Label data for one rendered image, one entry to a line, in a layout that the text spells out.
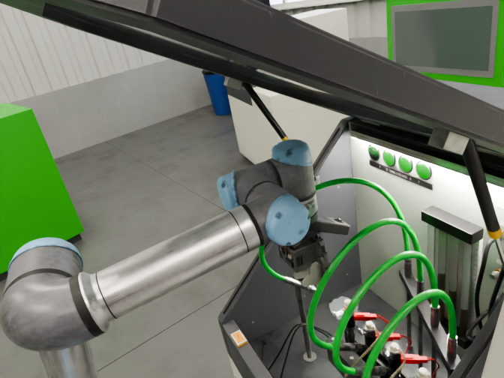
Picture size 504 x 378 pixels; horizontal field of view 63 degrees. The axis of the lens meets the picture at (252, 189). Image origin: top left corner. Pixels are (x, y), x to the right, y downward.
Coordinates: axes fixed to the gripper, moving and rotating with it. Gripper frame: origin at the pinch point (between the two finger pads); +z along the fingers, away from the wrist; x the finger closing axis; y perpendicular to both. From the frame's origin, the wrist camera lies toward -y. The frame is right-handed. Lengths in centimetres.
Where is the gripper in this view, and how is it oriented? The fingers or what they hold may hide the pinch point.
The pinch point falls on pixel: (319, 282)
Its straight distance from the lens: 99.2
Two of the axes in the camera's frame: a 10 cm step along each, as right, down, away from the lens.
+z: 1.8, 8.8, 4.4
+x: 4.4, 3.2, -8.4
